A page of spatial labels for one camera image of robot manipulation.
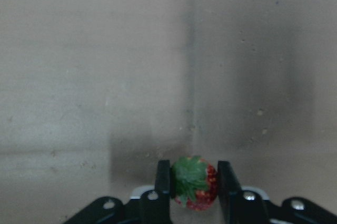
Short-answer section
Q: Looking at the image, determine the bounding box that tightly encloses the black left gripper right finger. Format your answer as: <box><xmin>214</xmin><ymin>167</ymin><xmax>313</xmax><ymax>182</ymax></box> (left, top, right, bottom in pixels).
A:
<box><xmin>217</xmin><ymin>161</ymin><xmax>269</xmax><ymax>223</ymax></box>

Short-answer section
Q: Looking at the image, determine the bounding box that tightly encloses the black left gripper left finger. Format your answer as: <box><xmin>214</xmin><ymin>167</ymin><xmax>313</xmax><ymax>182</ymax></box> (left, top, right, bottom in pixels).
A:
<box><xmin>140</xmin><ymin>160</ymin><xmax>172</xmax><ymax>223</ymax></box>

